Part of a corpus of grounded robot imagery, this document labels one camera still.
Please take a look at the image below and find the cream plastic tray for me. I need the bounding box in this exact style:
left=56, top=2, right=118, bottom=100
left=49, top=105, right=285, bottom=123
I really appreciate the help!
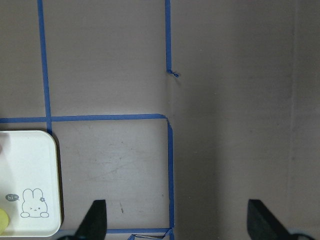
left=0, top=130, right=62, bottom=238

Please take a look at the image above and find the yellow cup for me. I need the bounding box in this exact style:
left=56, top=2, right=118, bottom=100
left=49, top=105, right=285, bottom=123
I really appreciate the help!
left=0, top=208, right=10, bottom=234

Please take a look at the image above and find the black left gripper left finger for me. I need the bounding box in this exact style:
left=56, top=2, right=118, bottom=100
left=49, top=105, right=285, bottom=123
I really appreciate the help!
left=74, top=199, right=107, bottom=240

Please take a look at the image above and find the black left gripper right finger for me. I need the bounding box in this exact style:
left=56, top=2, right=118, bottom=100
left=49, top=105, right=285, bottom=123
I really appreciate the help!
left=247, top=199, right=295, bottom=240

